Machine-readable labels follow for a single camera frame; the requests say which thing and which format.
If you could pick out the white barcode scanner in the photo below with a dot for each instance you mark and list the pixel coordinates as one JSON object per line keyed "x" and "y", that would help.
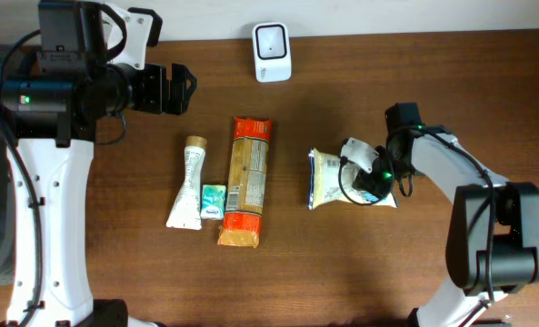
{"x": 272, "y": 53}

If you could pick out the green tissue packet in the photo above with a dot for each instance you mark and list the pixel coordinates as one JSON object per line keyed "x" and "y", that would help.
{"x": 213, "y": 202}

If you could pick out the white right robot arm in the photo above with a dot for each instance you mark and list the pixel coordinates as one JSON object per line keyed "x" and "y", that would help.
{"x": 492, "y": 247}

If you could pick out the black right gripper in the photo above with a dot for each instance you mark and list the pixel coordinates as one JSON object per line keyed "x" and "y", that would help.
{"x": 365, "y": 181}

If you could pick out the orange spaghetti packet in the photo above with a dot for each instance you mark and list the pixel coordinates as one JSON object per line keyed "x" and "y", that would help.
{"x": 244, "y": 202}

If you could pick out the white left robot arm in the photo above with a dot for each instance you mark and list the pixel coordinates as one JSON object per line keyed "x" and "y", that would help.
{"x": 90, "y": 65}

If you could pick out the white tube with gold cap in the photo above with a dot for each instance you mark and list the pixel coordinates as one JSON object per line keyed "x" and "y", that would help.
{"x": 185, "y": 213}

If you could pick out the cream snack bag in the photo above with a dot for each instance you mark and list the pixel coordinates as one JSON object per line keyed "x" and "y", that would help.
{"x": 324, "y": 187}

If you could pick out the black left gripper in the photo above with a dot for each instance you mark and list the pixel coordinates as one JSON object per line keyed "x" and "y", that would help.
{"x": 155, "y": 99}

